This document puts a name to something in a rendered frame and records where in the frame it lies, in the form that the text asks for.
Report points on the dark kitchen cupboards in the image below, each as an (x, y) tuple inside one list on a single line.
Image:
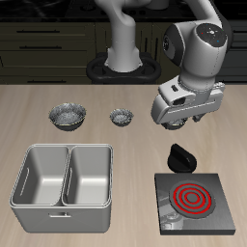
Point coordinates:
[(45, 48)]

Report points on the flat black base plate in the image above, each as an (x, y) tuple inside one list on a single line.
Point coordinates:
[(96, 71)]

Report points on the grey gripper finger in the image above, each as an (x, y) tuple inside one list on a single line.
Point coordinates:
[(182, 120), (198, 118)]

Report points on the round black stove knob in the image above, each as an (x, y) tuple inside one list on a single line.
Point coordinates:
[(181, 159)]

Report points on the white two-bin basket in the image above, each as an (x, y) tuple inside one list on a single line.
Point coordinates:
[(61, 189)]

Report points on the large dark speckled bowl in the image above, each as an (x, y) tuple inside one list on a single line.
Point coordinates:
[(67, 116)]

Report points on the flat dark grey stove plate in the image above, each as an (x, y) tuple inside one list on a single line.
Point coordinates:
[(193, 202)]

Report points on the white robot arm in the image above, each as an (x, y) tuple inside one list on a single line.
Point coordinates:
[(199, 54)]

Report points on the small dark fluted dish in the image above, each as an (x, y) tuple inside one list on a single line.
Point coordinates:
[(121, 117), (172, 126)]

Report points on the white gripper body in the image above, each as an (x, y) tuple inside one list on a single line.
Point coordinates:
[(189, 106)]

